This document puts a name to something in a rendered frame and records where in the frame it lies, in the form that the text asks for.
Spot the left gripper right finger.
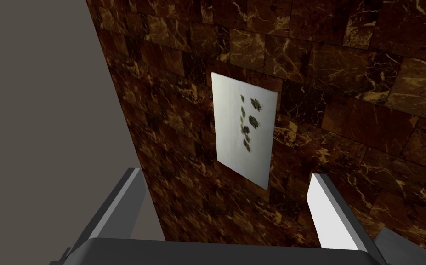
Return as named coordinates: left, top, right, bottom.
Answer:
left=306, top=173, right=378, bottom=253

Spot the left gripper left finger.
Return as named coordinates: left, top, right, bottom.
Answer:
left=68, top=167, right=147, bottom=254

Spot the white picture with green leaves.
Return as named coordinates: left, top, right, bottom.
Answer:
left=210, top=72, right=279, bottom=191

